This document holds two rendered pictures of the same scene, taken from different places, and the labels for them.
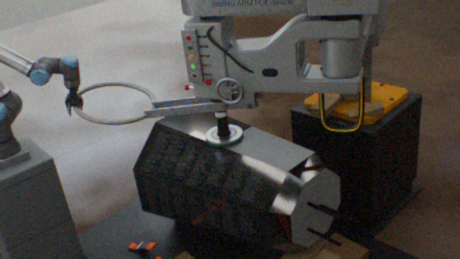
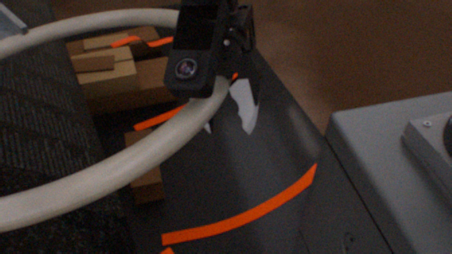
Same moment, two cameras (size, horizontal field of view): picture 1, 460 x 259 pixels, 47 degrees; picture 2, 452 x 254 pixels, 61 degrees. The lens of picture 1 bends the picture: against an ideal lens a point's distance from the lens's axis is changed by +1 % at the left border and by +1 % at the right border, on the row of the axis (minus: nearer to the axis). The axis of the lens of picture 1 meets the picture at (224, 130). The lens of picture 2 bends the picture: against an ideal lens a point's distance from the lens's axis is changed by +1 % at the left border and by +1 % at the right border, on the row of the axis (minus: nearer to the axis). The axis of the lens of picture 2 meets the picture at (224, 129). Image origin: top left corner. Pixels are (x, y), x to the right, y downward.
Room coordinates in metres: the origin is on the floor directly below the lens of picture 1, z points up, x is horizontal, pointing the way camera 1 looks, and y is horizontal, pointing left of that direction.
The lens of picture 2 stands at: (3.16, 0.98, 1.35)
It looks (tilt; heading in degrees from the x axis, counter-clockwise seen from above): 46 degrees down; 202
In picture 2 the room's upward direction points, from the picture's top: straight up
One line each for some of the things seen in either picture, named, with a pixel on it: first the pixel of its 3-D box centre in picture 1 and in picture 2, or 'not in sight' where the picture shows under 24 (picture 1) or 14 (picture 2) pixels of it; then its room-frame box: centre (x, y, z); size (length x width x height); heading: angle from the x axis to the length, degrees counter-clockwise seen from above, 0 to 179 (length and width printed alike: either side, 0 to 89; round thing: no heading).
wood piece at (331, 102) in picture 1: (325, 105); not in sight; (2.87, -0.64, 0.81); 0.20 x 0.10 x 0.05; 140
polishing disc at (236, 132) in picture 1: (224, 134); not in sight; (2.64, 0.00, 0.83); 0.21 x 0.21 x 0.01
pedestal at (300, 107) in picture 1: (355, 150); not in sight; (3.00, -0.86, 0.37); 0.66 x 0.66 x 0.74; 42
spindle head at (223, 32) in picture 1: (227, 57); not in sight; (2.61, -0.07, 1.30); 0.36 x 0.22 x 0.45; 69
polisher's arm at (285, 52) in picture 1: (286, 61); not in sight; (2.48, -0.36, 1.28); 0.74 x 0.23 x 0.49; 69
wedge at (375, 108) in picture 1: (365, 109); not in sight; (2.76, -0.84, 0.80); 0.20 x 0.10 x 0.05; 90
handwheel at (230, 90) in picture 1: (231, 88); not in sight; (2.48, -0.07, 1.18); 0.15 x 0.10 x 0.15; 69
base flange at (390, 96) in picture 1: (355, 97); not in sight; (3.00, -0.86, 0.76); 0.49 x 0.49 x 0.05; 42
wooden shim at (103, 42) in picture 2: not in sight; (106, 41); (1.67, -0.34, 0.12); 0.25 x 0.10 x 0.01; 129
